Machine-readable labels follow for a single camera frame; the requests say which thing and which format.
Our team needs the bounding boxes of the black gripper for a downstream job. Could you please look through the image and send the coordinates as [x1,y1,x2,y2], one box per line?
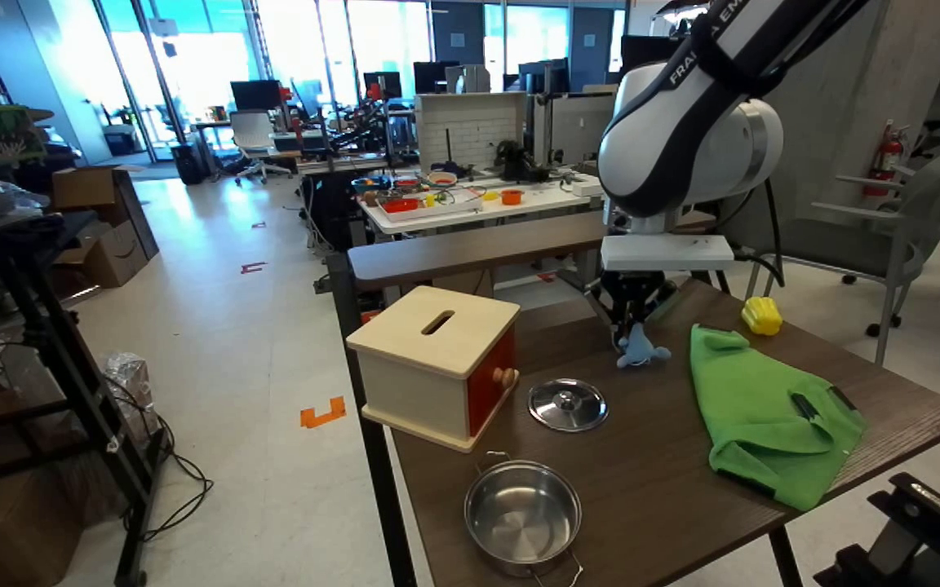
[595,272,680,345]

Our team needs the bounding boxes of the blue toy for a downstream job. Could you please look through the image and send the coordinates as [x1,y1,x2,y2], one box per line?
[615,322,675,374]

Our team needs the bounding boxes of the steel pot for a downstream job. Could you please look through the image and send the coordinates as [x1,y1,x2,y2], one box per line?
[459,457,587,580]

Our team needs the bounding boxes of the steel pot lid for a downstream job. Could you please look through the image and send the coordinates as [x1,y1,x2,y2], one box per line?
[526,374,615,438]

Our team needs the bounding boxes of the yellow toy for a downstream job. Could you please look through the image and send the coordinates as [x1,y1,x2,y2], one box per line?
[738,294,788,339]

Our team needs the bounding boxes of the green cloth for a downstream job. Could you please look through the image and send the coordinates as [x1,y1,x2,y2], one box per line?
[687,320,869,515]

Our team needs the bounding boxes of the dark wooden bench table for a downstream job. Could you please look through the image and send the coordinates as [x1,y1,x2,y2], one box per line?
[327,208,611,331]

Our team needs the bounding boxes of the wooden box with red front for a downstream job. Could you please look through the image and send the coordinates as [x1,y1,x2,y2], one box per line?
[344,284,526,457]

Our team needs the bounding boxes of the white table with toys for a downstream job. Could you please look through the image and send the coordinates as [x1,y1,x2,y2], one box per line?
[352,169,611,246]

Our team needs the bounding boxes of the white cubicle partition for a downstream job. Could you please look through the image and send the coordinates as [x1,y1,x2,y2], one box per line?
[414,93,539,172]

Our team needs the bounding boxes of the grey plastic chair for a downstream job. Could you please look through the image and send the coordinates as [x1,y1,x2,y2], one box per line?
[806,148,940,368]

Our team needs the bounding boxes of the black computer monitor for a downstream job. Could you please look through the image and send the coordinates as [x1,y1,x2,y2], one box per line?
[228,78,289,114]
[359,68,405,104]

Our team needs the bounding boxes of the white office chair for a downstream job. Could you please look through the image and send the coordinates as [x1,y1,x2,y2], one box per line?
[232,108,291,187]

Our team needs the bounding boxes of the large cardboard box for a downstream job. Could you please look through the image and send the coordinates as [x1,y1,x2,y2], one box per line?
[74,212,164,294]

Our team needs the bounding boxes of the black metal rack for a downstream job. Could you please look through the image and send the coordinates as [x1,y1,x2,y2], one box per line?
[0,161,170,587]

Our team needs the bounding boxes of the small cardboard box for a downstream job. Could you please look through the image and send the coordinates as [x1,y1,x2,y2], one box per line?
[50,165,136,217]

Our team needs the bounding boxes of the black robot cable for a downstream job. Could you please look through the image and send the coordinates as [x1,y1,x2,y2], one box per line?
[728,178,791,294]

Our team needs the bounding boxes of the black camera stand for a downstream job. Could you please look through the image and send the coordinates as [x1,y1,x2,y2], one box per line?
[814,469,940,587]

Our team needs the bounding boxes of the black floor cables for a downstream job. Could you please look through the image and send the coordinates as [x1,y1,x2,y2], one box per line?
[108,353,219,543]

